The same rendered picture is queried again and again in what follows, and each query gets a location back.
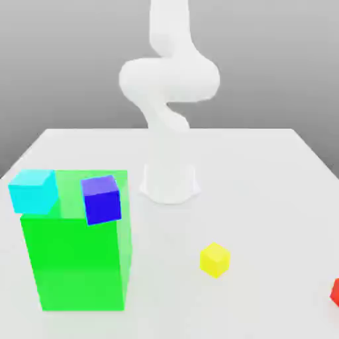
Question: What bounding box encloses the large green box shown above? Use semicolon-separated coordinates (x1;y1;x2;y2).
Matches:
20;169;132;312

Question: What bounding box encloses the small cyan cube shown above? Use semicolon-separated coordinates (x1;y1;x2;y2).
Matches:
7;169;60;215

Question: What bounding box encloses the small yellow cube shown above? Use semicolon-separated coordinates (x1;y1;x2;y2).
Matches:
199;242;231;279

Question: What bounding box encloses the small blue cube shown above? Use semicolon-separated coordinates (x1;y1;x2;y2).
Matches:
80;174;122;226

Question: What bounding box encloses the small red cube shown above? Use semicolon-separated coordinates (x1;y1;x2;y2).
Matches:
329;277;339;308

